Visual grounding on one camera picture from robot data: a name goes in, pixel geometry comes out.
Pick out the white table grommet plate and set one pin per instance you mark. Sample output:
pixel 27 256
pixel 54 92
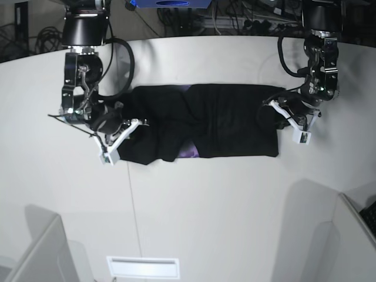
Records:
pixel 144 268

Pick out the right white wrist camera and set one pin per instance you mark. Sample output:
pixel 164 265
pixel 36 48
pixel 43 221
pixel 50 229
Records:
pixel 109 157

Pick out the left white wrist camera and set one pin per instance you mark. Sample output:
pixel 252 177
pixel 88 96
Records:
pixel 301 137

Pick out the white power strip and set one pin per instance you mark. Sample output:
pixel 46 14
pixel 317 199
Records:
pixel 267 24

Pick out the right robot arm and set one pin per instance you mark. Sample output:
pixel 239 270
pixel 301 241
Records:
pixel 87 26

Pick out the blue box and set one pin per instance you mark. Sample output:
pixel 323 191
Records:
pixel 172 3

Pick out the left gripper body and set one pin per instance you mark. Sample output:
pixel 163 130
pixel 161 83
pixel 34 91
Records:
pixel 292 109

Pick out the black T-shirt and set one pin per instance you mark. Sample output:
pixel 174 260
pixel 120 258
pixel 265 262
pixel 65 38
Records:
pixel 219 120

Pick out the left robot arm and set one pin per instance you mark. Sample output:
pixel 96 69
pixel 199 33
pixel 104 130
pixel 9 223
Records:
pixel 322 27

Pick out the black keyboard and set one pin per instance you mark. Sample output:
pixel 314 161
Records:
pixel 369 216

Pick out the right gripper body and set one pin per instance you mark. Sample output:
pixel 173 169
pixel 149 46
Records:
pixel 108 119

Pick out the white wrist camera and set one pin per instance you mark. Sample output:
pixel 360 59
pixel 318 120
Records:
pixel 109 157
pixel 301 137

